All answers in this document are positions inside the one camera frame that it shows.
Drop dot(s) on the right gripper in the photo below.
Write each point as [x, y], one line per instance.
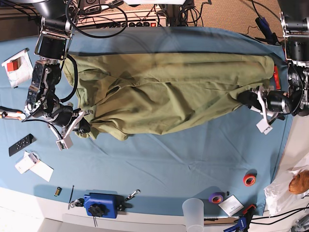
[64, 120]

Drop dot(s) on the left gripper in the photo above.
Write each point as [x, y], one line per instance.
[270, 104]

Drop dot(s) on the olive green t-shirt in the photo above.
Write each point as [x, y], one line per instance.
[164, 92]

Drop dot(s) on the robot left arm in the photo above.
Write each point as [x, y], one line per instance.
[294, 17]

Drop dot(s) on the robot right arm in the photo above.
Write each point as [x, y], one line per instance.
[59, 19]

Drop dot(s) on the black remote control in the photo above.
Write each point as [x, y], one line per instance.
[21, 144]

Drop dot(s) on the white paper sheet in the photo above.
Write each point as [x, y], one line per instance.
[40, 168]

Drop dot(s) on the thin black rod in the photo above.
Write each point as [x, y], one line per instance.
[70, 199]

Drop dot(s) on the clear plastic packaged item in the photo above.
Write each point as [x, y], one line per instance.
[27, 162]

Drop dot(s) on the blue black clamp top right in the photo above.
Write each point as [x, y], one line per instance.
[270, 37]

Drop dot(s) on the small green yellow battery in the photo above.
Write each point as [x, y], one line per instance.
[58, 191]

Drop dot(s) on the blue table cloth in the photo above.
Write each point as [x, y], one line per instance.
[168, 169]

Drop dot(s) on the orange white utility knife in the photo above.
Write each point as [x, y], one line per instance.
[8, 113]

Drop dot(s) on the blue clamp block black knob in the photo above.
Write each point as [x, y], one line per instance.
[102, 205]

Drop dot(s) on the red tape roll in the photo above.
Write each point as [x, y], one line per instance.
[249, 180]

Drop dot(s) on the silver carabiner clip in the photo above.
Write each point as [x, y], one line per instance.
[132, 195]

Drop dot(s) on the brown furry object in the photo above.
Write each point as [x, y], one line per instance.
[299, 183]

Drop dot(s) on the purple tape roll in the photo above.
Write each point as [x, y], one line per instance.
[217, 197]

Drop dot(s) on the white plastic bag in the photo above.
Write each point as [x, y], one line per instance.
[278, 196]

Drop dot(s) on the white card booklet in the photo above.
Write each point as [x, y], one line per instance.
[231, 206]

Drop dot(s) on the blue orange clamp bottom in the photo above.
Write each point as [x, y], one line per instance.
[243, 222]

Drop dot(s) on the translucent plastic cup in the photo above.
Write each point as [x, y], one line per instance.
[193, 212]

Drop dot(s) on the white power strip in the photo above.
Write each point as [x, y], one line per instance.
[141, 18]

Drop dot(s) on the red handled screwdriver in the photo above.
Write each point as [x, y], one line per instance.
[277, 78]

